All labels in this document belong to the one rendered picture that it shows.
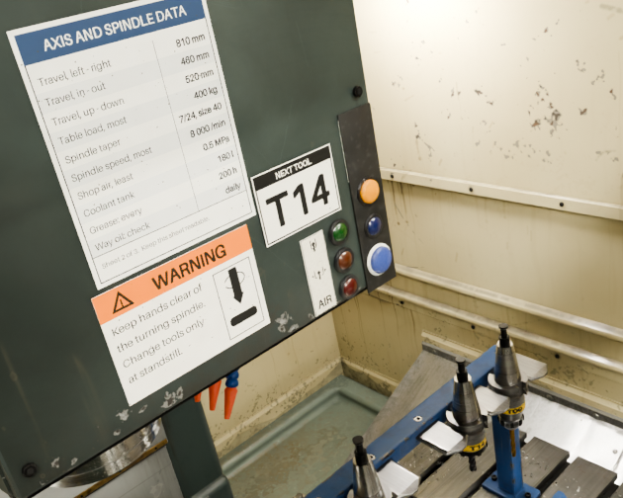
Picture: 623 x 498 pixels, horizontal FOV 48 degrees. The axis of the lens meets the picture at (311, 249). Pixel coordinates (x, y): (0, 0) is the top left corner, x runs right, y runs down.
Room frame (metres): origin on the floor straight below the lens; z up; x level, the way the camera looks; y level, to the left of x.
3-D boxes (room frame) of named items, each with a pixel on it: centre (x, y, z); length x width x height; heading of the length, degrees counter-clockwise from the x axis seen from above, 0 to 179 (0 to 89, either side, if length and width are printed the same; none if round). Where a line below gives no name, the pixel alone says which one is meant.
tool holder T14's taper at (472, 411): (0.87, -0.19, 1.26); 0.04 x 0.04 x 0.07
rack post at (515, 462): (1.01, -0.29, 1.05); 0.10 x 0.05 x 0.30; 37
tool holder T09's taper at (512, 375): (0.94, -0.27, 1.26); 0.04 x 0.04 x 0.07
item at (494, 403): (0.90, -0.23, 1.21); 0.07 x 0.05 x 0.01; 37
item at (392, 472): (0.77, -0.05, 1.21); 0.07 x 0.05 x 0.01; 37
